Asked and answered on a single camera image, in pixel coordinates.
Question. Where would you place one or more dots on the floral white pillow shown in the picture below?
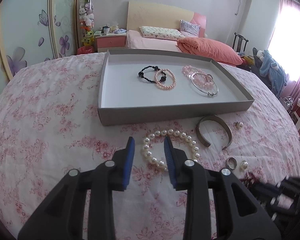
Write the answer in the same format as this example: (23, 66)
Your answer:
(161, 33)

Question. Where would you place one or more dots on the bronze cuff bangle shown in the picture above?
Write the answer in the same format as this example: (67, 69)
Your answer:
(212, 129)

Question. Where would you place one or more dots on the bed with pink sheet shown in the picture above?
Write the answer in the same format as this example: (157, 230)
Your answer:
(134, 40)

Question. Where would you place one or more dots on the dark wooden chair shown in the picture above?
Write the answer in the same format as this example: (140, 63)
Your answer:
(239, 44)

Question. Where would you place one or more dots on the blue plush garment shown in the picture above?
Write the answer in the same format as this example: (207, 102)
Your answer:
(276, 74)

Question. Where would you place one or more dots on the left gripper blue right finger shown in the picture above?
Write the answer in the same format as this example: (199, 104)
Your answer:
(171, 160)

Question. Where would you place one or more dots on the grey cardboard tray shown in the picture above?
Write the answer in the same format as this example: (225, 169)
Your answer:
(140, 85)

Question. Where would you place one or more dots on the beige pink headboard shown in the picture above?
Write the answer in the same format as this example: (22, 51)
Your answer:
(160, 15)

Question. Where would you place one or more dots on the pink nightstand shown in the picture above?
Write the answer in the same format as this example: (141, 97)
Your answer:
(104, 43)

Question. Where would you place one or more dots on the pearl earring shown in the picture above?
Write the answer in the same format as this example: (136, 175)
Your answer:
(238, 125)
(243, 166)

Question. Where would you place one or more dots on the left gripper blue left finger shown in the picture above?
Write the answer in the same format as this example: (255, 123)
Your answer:
(127, 165)

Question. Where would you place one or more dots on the sliding wardrobe with flowers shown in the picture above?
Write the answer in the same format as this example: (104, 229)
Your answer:
(35, 31)

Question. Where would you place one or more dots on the red lined waste bin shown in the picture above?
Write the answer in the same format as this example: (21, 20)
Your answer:
(85, 50)

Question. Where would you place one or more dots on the pink floral tablecloth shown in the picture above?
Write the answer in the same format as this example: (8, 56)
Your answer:
(49, 125)

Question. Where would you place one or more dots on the folded salmon quilt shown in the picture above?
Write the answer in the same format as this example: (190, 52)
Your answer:
(212, 49)

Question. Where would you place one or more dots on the thin silver bangle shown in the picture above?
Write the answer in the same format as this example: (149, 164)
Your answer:
(204, 83)

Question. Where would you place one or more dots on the plush toy display tube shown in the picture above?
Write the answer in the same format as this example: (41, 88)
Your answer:
(86, 22)

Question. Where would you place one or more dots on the pink curtain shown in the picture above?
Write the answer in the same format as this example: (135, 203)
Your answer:
(284, 45)

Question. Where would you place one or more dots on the purple patterned pillow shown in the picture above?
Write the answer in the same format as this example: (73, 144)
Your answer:
(189, 29)

